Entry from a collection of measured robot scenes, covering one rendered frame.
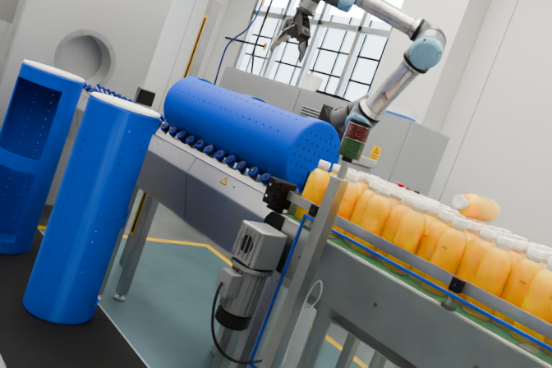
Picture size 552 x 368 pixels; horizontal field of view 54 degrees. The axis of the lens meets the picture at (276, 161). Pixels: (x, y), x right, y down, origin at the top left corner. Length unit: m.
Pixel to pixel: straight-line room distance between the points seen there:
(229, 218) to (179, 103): 0.64
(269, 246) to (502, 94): 3.44
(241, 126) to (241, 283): 0.68
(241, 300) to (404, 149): 2.17
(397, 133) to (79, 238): 2.19
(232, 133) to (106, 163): 0.49
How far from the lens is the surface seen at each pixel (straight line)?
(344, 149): 1.44
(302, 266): 1.49
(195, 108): 2.38
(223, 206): 2.14
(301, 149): 1.95
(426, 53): 2.14
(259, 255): 1.65
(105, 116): 2.13
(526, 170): 4.59
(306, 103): 4.23
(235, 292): 1.70
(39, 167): 2.75
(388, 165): 3.63
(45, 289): 2.32
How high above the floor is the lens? 1.21
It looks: 5 degrees down
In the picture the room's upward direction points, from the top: 20 degrees clockwise
